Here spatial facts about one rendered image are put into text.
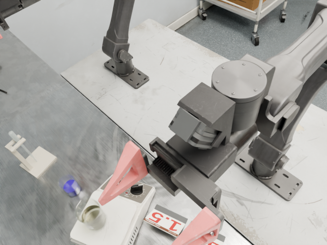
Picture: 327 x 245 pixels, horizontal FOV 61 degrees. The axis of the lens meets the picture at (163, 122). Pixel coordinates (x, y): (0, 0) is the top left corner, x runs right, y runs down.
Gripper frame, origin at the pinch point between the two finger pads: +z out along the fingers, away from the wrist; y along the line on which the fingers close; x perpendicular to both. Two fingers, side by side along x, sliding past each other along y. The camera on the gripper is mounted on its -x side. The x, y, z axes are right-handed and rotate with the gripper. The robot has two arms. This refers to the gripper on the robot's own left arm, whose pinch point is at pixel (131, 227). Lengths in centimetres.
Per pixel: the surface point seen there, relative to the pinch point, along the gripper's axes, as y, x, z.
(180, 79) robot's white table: -42, 41, -48
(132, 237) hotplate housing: -10.9, 35.8, -0.4
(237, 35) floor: -108, 133, -187
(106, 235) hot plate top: -13.9, 31.4, 3.5
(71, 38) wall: -160, 84, -58
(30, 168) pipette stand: -49, 39, 8
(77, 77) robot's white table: -73, 41, -24
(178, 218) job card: -7.3, 40.0, -11.9
